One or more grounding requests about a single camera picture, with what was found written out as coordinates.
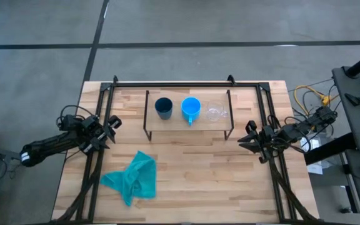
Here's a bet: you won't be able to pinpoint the teal knitted cloth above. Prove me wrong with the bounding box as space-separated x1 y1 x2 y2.
100 150 158 208

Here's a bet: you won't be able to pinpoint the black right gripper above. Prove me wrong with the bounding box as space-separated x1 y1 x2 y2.
237 120 281 164

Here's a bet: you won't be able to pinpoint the wooden shelf with black frame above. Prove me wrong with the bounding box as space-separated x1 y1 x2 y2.
142 89 235 142

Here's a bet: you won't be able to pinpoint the white paper sheets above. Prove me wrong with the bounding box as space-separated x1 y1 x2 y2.
307 137 324 175

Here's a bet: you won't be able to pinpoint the yellow cable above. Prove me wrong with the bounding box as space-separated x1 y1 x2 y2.
294 84 333 109

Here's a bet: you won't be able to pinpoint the clear glass mug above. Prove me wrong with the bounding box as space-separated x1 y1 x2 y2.
205 100 229 123

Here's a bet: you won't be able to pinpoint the black aluminium table frame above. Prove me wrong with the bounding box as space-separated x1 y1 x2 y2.
50 74 321 225

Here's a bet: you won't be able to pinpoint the grey side table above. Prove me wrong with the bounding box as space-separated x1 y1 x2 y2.
332 66 360 153

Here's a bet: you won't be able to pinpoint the light blue plastic mug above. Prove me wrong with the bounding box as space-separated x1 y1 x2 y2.
181 96 202 127

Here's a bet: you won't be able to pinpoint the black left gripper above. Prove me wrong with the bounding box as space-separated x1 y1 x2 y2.
79 114 123 154

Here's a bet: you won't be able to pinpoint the dark teal plastic cup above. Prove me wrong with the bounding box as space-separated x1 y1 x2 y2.
154 97 174 121

